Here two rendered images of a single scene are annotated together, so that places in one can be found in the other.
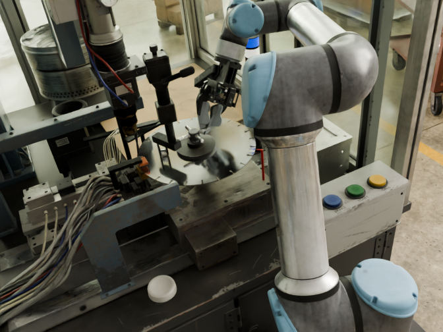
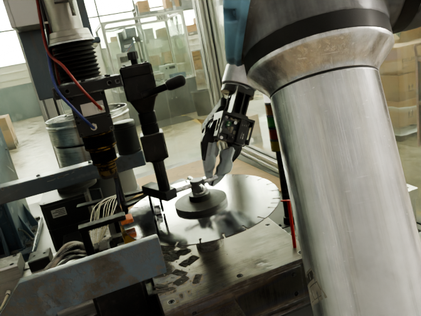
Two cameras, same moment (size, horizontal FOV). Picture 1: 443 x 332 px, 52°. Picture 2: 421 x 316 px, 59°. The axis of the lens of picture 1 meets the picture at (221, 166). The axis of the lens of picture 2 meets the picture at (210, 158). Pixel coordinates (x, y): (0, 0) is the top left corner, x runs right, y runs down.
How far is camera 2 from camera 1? 51 cm
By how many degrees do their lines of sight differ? 21
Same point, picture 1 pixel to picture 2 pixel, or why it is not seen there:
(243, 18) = not seen: hidden behind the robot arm
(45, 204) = (9, 281)
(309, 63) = not seen: outside the picture
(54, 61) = (71, 136)
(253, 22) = not seen: hidden behind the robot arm
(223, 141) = (237, 195)
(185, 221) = (177, 303)
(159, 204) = (129, 269)
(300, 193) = (358, 182)
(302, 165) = (356, 113)
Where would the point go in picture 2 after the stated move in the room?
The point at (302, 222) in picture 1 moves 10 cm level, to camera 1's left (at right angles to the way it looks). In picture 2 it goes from (372, 258) to (221, 277)
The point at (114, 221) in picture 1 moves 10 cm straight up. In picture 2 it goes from (53, 293) to (31, 231)
